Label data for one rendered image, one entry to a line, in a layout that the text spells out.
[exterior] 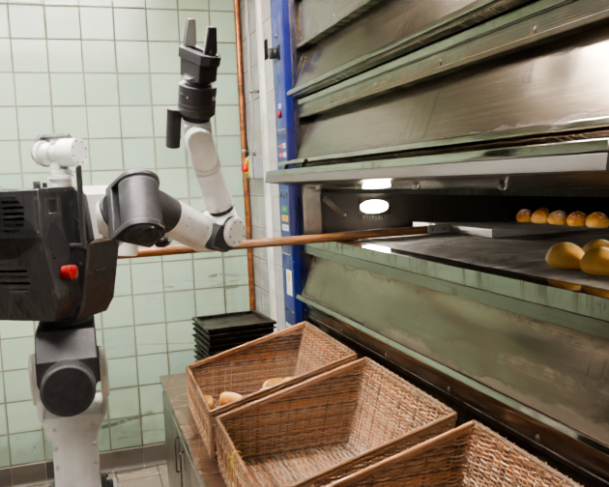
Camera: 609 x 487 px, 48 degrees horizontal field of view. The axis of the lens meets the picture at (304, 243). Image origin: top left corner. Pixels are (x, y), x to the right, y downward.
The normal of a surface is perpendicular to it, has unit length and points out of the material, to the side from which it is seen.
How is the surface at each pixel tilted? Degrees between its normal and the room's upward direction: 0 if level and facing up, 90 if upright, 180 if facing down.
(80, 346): 45
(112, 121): 90
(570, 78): 70
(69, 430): 80
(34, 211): 90
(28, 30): 90
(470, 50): 90
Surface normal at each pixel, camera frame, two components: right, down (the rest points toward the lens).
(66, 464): 0.29, -0.10
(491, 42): -0.95, 0.07
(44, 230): 0.95, -0.01
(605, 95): -0.91, -0.27
